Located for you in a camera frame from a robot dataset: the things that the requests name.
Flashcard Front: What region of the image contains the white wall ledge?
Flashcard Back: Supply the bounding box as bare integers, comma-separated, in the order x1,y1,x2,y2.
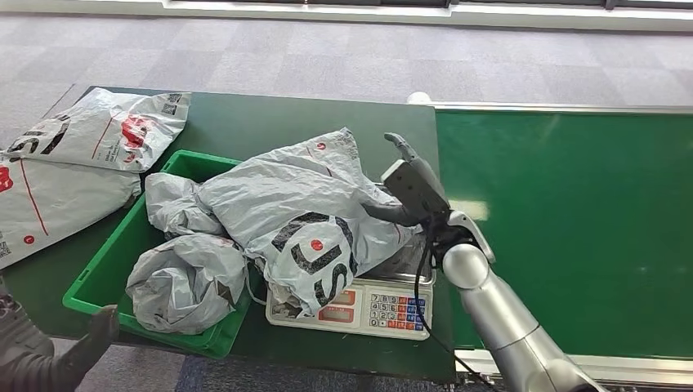
0,0,693,33

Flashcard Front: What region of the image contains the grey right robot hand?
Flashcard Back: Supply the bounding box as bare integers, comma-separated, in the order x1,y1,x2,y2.
362,132,453,229

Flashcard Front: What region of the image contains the flat grey courier bag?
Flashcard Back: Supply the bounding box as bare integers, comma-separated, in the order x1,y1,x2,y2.
0,154,144,271
4,87,192,175

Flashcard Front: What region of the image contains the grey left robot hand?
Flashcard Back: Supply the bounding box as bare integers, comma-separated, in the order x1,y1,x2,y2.
0,278,121,392

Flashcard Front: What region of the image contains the green plastic bin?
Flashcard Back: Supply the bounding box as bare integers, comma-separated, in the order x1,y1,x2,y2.
62,149,257,360

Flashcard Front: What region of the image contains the grey courier bag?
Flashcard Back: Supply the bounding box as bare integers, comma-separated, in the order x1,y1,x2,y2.
124,233,251,336
4,87,192,175
144,172,229,240
0,154,144,271
195,127,423,321

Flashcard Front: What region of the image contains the green conveyor belt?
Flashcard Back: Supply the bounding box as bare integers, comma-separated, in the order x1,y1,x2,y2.
434,109,693,359

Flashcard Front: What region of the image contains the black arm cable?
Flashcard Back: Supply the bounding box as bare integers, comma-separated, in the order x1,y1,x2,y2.
414,216,500,392

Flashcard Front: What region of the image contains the crumpled grey courier bag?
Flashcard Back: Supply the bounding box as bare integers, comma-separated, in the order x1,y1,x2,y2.
124,233,251,336
144,172,229,240

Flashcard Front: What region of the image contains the white electronic scale, steel tray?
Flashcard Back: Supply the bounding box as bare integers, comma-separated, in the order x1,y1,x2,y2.
264,182,436,342

